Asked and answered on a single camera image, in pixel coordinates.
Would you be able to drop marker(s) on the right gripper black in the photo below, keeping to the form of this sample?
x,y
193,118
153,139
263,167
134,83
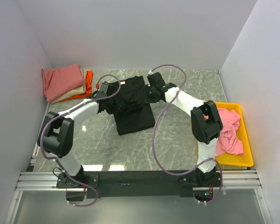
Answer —
x,y
148,99

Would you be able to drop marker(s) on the black t-shirt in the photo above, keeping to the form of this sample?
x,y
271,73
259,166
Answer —
x,y
129,108

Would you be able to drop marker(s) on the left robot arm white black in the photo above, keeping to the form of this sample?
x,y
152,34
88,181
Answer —
x,y
56,136

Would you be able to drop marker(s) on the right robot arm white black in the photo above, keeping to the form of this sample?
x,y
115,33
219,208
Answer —
x,y
206,126

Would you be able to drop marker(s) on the folded orange t-shirt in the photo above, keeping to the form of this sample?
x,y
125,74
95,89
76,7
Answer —
x,y
88,88

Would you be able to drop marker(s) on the folded beige t-shirt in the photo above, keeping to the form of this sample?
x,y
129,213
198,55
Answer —
x,y
76,91

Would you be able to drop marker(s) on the folded pink t-shirt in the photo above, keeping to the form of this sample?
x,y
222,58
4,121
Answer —
x,y
57,82

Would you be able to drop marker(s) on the crumpled pink t-shirt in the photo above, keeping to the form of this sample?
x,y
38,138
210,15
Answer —
x,y
228,141

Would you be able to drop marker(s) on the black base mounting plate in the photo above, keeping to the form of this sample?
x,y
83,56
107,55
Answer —
x,y
142,183

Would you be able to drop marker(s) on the yellow plastic bin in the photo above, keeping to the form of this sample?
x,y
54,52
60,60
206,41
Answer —
x,y
237,160

